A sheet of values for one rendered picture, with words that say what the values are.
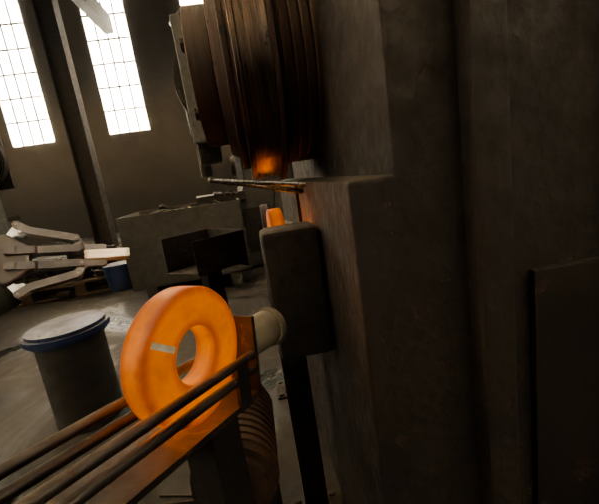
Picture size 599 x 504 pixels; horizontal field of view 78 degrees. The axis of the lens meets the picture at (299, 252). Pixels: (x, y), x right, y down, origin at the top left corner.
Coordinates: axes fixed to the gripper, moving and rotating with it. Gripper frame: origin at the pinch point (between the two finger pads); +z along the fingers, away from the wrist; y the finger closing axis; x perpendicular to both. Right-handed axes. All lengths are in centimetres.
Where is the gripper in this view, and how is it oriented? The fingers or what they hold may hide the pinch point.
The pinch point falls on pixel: (107, 254)
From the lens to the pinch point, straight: 74.2
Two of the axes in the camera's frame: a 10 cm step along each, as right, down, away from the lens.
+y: 1.7, 9.7, -1.9
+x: 4.3, -2.4, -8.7
